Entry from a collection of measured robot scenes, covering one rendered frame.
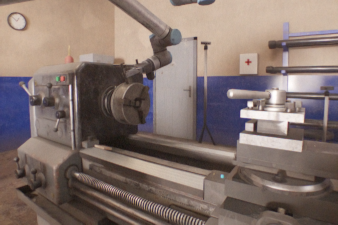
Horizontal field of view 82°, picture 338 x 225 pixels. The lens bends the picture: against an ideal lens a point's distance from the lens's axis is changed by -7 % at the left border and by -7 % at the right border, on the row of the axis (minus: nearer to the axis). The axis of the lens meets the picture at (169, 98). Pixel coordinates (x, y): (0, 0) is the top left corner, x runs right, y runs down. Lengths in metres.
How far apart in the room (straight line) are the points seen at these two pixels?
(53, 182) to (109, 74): 0.70
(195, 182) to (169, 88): 3.88
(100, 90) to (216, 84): 3.13
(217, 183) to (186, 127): 3.77
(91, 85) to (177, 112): 3.44
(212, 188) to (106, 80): 0.89
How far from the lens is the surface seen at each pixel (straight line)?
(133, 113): 1.21
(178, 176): 0.88
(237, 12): 4.25
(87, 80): 1.25
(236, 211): 0.63
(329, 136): 2.91
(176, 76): 4.52
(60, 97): 1.33
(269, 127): 0.67
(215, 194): 0.79
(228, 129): 4.19
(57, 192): 1.31
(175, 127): 4.64
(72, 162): 1.30
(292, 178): 0.68
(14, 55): 4.59
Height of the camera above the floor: 1.21
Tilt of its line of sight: 4 degrees down
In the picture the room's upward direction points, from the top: straight up
